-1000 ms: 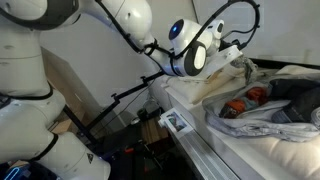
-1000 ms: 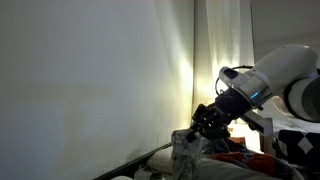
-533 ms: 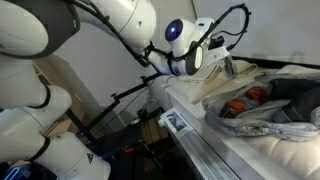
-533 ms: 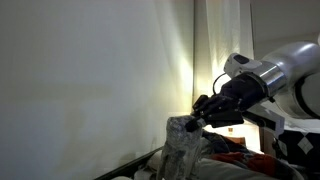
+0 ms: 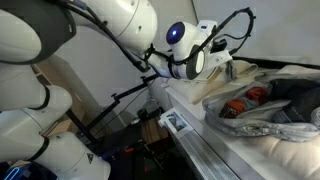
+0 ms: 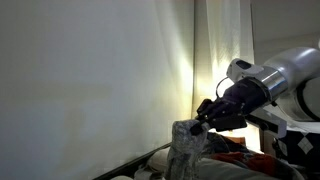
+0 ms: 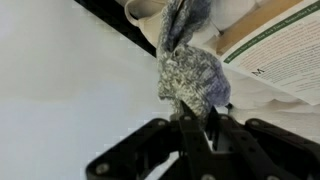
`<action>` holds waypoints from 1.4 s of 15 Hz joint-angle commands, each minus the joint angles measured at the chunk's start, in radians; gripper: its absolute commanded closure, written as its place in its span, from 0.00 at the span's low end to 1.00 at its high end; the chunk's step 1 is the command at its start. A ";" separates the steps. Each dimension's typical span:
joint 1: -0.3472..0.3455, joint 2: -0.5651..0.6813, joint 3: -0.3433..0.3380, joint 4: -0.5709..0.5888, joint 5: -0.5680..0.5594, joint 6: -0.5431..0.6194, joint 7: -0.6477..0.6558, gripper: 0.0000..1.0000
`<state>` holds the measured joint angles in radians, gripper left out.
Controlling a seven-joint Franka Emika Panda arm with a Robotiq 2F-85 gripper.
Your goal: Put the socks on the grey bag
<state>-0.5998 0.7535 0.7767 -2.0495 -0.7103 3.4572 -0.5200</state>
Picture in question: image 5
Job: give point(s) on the orange and blue sock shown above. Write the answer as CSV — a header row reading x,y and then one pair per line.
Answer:
x,y
243,103

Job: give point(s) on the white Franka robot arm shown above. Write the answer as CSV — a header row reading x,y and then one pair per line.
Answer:
x,y
100,20

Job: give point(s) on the grey mesh bag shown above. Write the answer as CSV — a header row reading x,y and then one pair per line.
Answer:
x,y
253,125

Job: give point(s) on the grey round device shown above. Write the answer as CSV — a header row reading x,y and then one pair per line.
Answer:
x,y
150,108

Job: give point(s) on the picture postcard white border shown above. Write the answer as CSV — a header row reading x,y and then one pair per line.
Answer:
x,y
176,121

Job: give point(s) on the cream tufted cushion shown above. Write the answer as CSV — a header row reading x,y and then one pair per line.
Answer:
x,y
200,90

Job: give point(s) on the small wooden stool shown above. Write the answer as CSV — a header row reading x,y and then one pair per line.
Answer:
x,y
153,130

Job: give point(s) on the white bed base ledge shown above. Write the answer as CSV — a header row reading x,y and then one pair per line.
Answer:
x,y
216,143

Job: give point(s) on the wooden cabinet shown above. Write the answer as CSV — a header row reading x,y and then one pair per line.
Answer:
x,y
75,100

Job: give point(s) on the black cloth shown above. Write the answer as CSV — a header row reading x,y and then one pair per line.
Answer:
x,y
290,87

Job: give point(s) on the dark navy cloth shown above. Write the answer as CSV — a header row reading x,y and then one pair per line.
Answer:
x,y
296,110

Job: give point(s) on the white tufted mattress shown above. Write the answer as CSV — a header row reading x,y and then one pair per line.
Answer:
x,y
290,160

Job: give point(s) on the light grey folded cloth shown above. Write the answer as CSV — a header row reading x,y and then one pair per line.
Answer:
x,y
316,118

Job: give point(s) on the blue lit device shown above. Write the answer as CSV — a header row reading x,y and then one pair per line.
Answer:
x,y
11,173

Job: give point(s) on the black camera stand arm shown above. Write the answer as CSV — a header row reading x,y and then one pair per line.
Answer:
x,y
130,90

